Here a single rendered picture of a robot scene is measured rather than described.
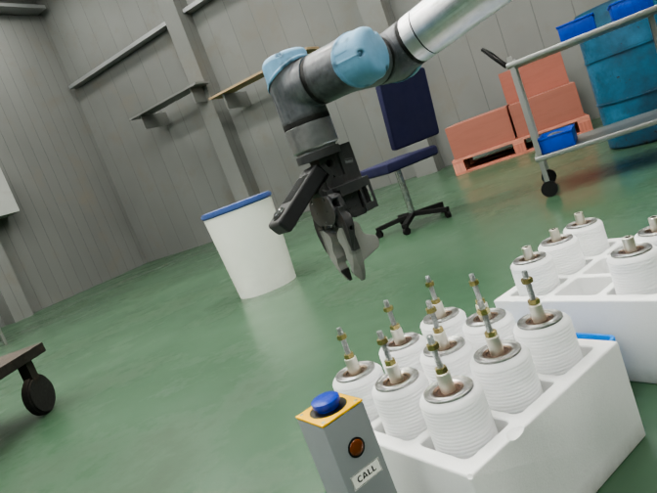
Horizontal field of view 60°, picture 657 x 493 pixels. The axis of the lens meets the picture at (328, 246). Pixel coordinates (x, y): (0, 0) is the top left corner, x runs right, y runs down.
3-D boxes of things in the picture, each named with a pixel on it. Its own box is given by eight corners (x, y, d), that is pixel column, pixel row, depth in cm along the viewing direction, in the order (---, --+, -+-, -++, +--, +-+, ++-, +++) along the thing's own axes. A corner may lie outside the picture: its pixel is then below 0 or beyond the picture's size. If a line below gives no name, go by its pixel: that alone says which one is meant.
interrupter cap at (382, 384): (397, 369, 98) (396, 365, 98) (428, 373, 92) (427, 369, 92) (367, 390, 94) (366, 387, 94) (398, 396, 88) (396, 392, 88)
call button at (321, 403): (348, 405, 76) (343, 391, 76) (326, 421, 74) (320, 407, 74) (332, 401, 80) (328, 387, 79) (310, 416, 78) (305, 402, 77)
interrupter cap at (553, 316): (537, 310, 101) (536, 307, 101) (573, 314, 94) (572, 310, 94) (508, 329, 97) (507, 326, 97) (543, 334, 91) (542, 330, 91)
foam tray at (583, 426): (646, 435, 97) (618, 340, 94) (510, 593, 76) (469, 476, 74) (474, 400, 130) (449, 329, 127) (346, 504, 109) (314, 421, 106)
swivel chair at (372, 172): (472, 204, 388) (426, 65, 375) (434, 229, 350) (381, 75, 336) (405, 220, 428) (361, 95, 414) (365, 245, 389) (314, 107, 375)
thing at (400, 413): (429, 454, 102) (396, 364, 100) (471, 466, 95) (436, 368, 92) (394, 486, 97) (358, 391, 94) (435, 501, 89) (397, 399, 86)
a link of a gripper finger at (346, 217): (365, 246, 85) (341, 193, 85) (357, 249, 85) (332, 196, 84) (350, 251, 90) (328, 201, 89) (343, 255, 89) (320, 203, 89)
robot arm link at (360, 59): (392, 20, 82) (335, 50, 89) (349, 22, 73) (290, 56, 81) (410, 72, 83) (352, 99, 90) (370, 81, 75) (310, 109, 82)
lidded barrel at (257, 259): (270, 277, 400) (240, 200, 392) (316, 268, 367) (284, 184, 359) (220, 304, 367) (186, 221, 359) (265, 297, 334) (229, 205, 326)
